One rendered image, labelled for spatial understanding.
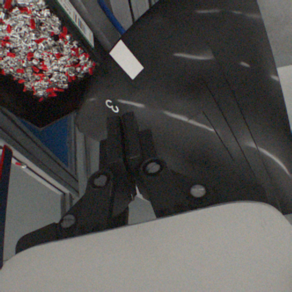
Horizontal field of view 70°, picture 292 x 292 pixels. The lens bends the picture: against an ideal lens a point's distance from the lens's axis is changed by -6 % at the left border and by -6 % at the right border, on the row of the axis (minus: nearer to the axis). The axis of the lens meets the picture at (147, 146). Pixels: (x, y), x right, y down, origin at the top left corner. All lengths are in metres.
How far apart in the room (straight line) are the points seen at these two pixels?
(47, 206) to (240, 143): 1.14
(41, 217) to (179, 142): 1.10
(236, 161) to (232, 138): 0.02
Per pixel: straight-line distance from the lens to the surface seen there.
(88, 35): 0.34
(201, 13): 0.19
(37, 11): 0.33
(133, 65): 0.21
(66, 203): 0.71
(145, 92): 0.21
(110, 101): 0.23
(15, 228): 1.34
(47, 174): 0.61
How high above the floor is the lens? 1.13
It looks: 31 degrees down
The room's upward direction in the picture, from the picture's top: 167 degrees clockwise
